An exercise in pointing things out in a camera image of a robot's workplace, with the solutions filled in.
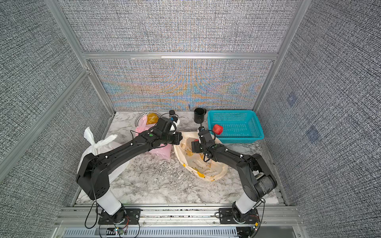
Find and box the teal plastic basket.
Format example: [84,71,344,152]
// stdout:
[207,110,265,144]

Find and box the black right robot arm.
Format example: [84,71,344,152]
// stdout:
[191,127,277,224]

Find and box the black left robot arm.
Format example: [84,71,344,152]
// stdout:
[76,110,183,224]

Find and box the yellow food on plate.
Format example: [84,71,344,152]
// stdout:
[146,113,160,125]

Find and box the cream banana print plastic bag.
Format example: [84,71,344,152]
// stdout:
[174,132,228,181]

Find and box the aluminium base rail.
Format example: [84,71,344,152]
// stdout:
[49,204,308,238]

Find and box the black cylindrical cup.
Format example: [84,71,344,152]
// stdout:
[193,108,206,124]

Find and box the white plastic bag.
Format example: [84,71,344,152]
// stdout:
[77,127,130,183]

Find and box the pink plastic bag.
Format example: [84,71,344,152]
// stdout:
[135,118,172,161]

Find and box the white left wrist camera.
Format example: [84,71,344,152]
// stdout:
[170,116,180,131]

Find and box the patterned plate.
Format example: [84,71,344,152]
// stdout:
[135,112,161,127]

